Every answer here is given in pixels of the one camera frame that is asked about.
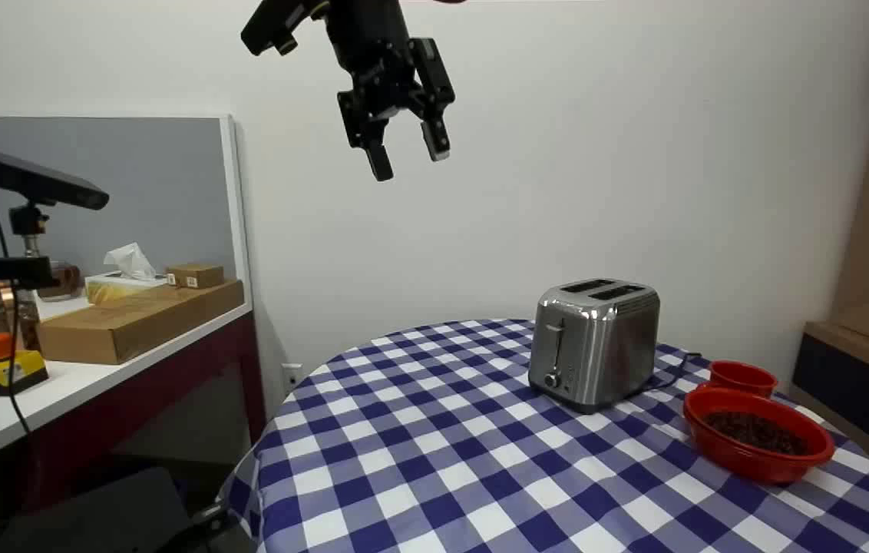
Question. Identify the small red bowl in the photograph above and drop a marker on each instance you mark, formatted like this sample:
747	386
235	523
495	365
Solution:
741	375

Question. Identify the small cardboard box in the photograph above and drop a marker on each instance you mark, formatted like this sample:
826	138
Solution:
197	274

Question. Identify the yellow emergency stop button box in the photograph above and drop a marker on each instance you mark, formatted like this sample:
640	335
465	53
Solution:
3	371

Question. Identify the black bar camera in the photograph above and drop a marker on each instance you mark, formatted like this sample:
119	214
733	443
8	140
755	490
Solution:
28	175

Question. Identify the white wall outlet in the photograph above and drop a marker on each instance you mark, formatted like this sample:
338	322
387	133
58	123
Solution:
291	375

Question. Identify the silver two-slot toaster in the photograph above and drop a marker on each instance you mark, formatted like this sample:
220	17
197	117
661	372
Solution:
596	350

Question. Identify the dark coffee beans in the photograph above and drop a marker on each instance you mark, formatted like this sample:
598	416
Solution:
758	431

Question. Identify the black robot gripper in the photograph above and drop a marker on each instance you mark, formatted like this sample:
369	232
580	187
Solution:
365	42

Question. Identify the blue white checkered tablecloth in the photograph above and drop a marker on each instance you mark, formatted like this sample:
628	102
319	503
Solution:
474	463

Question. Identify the tissue box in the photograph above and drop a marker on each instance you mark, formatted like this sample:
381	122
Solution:
125	279

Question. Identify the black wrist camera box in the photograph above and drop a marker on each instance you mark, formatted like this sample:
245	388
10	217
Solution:
273	26

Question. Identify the flat cardboard box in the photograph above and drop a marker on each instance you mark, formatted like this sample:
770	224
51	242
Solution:
135	322

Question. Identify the white desk with maroon front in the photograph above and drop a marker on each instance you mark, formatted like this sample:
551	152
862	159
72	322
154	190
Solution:
97	401

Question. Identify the grey partition panel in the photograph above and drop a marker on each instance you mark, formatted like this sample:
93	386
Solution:
135	196

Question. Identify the large red bowl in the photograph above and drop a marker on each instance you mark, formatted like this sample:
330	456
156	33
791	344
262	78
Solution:
751	456

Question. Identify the black camera stand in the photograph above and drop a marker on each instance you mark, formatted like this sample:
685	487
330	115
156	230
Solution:
28	226

